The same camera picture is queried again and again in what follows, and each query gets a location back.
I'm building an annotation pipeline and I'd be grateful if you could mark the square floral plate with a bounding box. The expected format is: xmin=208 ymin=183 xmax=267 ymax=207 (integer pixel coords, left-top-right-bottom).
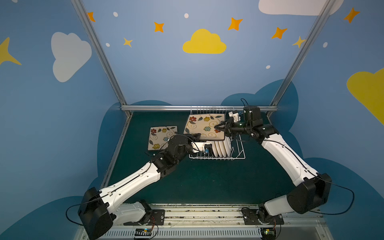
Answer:
xmin=204 ymin=141 xmax=214 ymax=156
xmin=148 ymin=126 xmax=178 ymax=151
xmin=184 ymin=114 xmax=225 ymax=141

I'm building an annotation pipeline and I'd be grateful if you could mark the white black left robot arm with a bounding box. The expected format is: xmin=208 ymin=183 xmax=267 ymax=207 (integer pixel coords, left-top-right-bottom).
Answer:
xmin=78 ymin=134 xmax=201 ymax=240

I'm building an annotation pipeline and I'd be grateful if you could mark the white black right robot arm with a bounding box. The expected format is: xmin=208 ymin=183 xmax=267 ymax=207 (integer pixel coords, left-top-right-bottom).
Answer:
xmin=215 ymin=106 xmax=332 ymax=221

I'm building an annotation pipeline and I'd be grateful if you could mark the white round plate rightmost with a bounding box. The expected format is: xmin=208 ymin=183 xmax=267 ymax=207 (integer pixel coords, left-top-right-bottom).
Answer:
xmin=224 ymin=137 xmax=232 ymax=158

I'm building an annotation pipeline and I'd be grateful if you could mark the white round plate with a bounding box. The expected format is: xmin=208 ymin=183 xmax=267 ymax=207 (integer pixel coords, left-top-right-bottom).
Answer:
xmin=219 ymin=141 xmax=227 ymax=157
xmin=224 ymin=137 xmax=232 ymax=158
xmin=215 ymin=141 xmax=223 ymax=158
xmin=212 ymin=141 xmax=219 ymax=158

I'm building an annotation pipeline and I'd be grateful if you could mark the white round plate leftmost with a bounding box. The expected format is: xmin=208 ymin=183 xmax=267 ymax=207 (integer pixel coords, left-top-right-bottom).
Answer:
xmin=212 ymin=141 xmax=219 ymax=158

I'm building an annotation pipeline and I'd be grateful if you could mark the left small circuit board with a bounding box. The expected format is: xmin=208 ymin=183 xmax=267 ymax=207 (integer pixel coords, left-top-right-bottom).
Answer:
xmin=133 ymin=228 xmax=153 ymax=240

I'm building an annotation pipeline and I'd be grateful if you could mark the small circuit board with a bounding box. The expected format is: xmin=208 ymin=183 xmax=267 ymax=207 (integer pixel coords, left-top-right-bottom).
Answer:
xmin=133 ymin=228 xmax=153 ymax=240
xmin=261 ymin=228 xmax=277 ymax=240

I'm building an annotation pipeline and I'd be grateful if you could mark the right small circuit board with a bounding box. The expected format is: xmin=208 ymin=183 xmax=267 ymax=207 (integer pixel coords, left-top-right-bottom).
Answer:
xmin=261 ymin=228 xmax=277 ymax=240

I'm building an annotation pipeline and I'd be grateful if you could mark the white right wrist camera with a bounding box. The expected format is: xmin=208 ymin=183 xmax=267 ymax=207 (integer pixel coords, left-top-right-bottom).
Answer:
xmin=229 ymin=111 xmax=241 ymax=123

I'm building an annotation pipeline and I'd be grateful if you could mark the aluminium frame back bar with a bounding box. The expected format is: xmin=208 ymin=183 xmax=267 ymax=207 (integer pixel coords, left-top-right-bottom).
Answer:
xmin=120 ymin=104 xmax=278 ymax=113

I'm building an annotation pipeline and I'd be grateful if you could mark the white wire dish rack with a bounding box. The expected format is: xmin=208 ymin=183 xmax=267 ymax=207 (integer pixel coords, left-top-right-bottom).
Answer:
xmin=189 ymin=111 xmax=246 ymax=161

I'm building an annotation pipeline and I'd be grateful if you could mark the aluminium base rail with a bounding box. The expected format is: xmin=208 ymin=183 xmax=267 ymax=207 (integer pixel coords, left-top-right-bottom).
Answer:
xmin=100 ymin=204 xmax=333 ymax=240

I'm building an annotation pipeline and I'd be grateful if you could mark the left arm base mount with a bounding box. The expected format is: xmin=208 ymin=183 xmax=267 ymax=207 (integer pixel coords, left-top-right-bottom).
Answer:
xmin=123 ymin=210 xmax=165 ymax=226

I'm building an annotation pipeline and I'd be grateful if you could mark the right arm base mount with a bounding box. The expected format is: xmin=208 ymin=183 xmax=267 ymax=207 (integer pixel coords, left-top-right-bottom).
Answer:
xmin=241 ymin=205 xmax=284 ymax=225

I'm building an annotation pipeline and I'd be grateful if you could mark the aluminium frame right post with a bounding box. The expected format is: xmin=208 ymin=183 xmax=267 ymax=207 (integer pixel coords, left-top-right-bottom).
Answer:
xmin=266 ymin=0 xmax=337 ymax=118

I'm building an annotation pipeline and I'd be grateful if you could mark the aluminium frame post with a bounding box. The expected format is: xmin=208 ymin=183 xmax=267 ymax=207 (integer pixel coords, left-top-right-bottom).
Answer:
xmin=266 ymin=0 xmax=337 ymax=118
xmin=71 ymin=0 xmax=132 ymax=119

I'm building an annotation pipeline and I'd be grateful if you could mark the aluminium frame left post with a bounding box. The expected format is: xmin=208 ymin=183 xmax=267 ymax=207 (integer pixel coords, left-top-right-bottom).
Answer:
xmin=71 ymin=0 xmax=132 ymax=119

